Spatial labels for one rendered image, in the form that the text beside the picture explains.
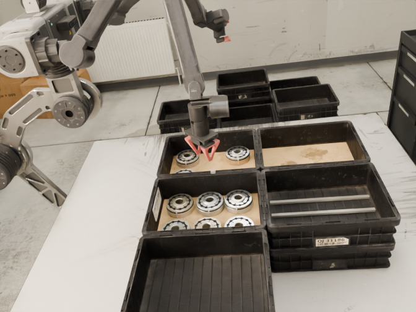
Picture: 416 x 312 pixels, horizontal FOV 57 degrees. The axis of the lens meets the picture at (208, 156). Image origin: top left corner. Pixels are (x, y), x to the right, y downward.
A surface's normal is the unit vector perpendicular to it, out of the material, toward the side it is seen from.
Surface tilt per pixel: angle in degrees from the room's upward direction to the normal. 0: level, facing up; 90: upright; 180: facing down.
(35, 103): 90
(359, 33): 90
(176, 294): 0
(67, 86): 90
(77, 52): 66
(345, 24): 90
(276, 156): 0
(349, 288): 0
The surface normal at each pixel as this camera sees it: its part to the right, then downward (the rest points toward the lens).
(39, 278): -0.13, -0.82
